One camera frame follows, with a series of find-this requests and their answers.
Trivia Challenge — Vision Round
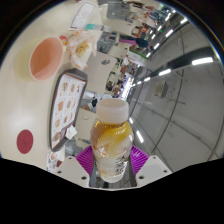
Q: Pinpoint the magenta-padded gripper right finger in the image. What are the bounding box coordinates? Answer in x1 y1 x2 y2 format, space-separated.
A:
126 145 173 188

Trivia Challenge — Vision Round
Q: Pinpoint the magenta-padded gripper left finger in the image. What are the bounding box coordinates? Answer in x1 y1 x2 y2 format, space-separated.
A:
53 144 98 188

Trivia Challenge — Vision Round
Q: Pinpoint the clear tea bottle white cap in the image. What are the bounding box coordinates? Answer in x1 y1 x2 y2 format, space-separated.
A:
89 98 134 184

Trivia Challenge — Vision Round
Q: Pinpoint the printed paper flyer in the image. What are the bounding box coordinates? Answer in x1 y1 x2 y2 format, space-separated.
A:
45 150 66 174

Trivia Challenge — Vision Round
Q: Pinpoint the white napkin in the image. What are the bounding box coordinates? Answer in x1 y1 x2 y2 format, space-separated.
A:
64 125 78 140

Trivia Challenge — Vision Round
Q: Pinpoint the flat round red coaster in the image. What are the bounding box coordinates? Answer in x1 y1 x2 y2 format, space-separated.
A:
16 129 34 155

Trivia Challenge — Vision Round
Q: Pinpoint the dark food tray menu liner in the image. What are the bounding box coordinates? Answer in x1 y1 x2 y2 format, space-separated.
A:
49 68 89 153

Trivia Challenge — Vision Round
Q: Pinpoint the ceiling air conditioner unit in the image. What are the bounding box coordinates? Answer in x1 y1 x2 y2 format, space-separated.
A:
153 81 169 98

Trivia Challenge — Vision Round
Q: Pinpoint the group of beige chairs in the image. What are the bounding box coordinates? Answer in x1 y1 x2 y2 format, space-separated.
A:
74 0 161 148

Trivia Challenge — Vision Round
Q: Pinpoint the yellow cup pink inside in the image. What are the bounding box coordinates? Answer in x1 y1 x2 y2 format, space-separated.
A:
14 35 65 82

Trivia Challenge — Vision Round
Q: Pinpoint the group of ceiling lights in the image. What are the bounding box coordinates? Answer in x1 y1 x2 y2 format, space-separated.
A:
126 13 214 144

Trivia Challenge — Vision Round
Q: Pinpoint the clear plastic snack bag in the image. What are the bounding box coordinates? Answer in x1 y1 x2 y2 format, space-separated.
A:
63 29 98 70

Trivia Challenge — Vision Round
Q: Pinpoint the person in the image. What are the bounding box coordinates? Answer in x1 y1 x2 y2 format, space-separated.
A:
119 36 150 52

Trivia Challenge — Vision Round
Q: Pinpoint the small red yellow packet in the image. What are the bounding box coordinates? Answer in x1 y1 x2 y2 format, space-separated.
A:
59 35 70 46

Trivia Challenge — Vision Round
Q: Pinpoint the white framed paper sheet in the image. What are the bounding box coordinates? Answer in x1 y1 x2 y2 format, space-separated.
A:
68 0 99 32

